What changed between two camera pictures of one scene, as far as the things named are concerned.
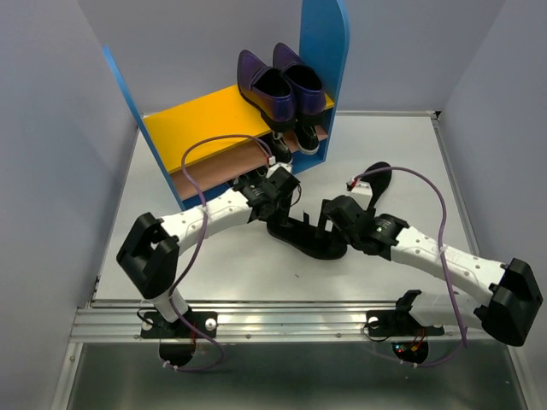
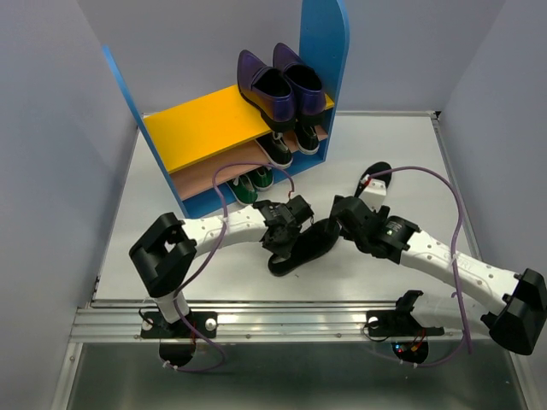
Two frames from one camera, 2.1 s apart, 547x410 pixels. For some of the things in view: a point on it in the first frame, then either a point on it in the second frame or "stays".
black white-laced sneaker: [306, 138] stays
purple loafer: [308, 93] stays
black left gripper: [285, 207] → [282, 249]
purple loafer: [268, 90] stays
